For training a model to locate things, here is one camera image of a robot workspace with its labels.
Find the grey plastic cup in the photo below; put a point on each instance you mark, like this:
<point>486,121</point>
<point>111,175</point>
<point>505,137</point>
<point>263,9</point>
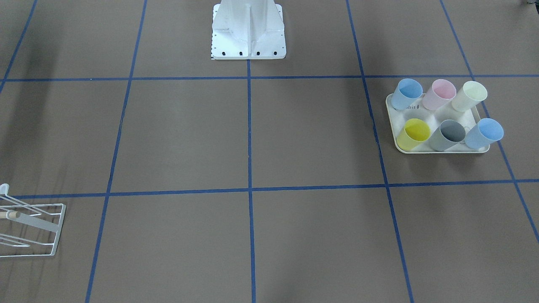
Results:
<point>447,135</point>

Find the light blue plastic cup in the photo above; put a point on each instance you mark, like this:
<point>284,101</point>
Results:
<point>484,133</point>

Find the yellow plastic cup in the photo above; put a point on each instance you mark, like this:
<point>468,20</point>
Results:
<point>414,132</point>

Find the blue cup near base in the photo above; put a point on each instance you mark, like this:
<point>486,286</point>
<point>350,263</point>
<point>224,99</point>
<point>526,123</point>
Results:
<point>407,92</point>

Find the pink plastic cup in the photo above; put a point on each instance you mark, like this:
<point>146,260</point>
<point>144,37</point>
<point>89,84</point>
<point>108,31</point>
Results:
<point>440,93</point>

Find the cream white cup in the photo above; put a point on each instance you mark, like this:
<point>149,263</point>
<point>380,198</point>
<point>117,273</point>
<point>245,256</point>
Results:
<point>471,94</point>

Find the cream plastic tray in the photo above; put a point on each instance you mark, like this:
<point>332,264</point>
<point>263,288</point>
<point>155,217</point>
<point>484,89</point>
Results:
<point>467,119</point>

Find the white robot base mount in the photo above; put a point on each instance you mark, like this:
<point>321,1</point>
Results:
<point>248,30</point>

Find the white wire cup rack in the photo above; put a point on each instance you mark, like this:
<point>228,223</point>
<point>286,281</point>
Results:
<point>29,230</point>

